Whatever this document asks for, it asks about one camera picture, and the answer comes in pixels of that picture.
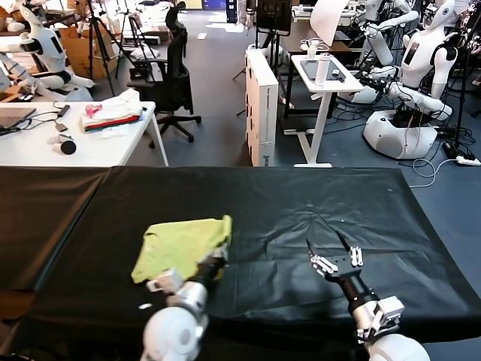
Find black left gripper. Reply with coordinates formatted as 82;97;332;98
189;244;230;291

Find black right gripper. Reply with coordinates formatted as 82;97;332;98
306;229;380;308

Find yellow-green t-shirt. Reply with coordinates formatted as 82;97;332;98
130;214;233;284

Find stack of folded clothes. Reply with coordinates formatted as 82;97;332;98
80;88;146;133

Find tall white cardboard box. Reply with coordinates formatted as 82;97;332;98
244;47;280;168

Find black power strip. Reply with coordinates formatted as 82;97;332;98
441;141;462;159

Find white standing desk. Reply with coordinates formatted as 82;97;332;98
283;54;365;169

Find small black tablecloth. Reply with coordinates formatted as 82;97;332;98
0;166;113;293

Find black office chair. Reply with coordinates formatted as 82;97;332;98
127;2;202;150

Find white water bottle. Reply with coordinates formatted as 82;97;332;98
314;52;331;86

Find dark tablet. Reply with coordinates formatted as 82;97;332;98
304;59;341;82

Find black light stand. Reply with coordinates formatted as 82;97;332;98
443;0;480;159

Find white work table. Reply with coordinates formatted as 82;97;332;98
0;101;169;168

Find white humanoid robot with base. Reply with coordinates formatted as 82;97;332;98
362;0;460;161

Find brown cardboard box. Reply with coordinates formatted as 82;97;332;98
58;28;116;80

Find white curved sheet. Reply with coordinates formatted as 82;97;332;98
310;0;349;48

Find grey laptop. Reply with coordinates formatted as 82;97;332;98
0;107;37;136

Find black monitor on tripod stand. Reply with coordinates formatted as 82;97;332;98
231;0;296;117

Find white humanoid robot grey arms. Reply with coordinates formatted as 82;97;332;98
0;3;95;102

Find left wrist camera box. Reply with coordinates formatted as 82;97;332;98
145;268;185;294

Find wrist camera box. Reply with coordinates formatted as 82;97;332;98
145;268;185;294
370;295;406;329

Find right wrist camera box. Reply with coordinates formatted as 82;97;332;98
370;295;406;329

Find white floor cable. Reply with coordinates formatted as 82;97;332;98
407;157;458;189

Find short black camera tripod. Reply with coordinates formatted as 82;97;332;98
114;11;159;82

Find tall black camera tripod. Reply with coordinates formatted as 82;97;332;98
77;0;135;98

